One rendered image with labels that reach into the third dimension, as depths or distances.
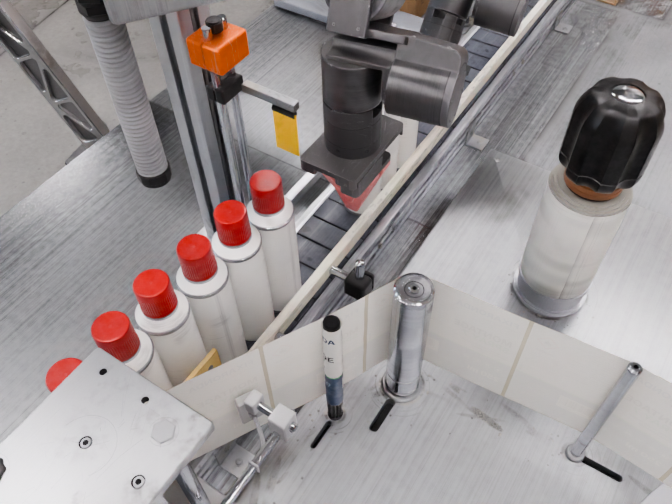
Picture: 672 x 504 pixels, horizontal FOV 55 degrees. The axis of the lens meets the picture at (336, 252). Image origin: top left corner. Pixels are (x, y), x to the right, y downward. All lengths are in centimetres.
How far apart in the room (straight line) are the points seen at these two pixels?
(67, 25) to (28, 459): 279
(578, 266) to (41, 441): 55
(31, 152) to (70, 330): 168
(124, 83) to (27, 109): 216
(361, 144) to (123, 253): 46
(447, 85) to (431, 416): 36
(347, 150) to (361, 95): 7
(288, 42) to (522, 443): 87
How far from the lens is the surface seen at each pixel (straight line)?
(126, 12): 52
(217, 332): 69
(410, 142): 93
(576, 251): 73
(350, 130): 62
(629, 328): 85
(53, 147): 254
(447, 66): 57
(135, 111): 63
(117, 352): 59
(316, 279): 78
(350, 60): 58
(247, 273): 67
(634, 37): 142
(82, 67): 289
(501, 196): 94
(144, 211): 102
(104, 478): 45
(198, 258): 60
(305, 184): 82
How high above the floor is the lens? 155
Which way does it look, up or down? 51 degrees down
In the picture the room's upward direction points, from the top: 2 degrees counter-clockwise
